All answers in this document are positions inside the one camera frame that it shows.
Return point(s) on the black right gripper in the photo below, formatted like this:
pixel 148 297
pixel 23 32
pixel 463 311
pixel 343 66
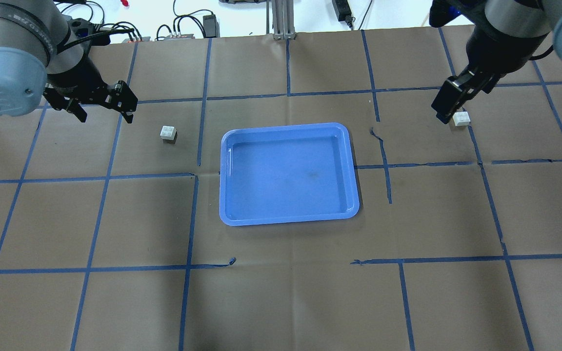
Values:
pixel 487 52

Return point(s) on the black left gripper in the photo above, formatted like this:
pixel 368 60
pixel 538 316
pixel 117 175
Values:
pixel 77 76

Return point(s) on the white block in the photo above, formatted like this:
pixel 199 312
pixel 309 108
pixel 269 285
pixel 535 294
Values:
pixel 461 119
pixel 168 134

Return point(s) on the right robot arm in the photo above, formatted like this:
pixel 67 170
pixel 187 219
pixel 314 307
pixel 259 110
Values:
pixel 505 37

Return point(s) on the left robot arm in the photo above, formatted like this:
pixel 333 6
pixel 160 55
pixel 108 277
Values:
pixel 44 55

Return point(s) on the blue plastic tray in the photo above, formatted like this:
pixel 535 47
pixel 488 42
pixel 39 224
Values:
pixel 287 174

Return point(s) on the black power adapter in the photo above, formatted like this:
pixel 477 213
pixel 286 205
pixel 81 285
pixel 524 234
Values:
pixel 211 26

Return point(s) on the aluminium frame post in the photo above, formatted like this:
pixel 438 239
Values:
pixel 282 15

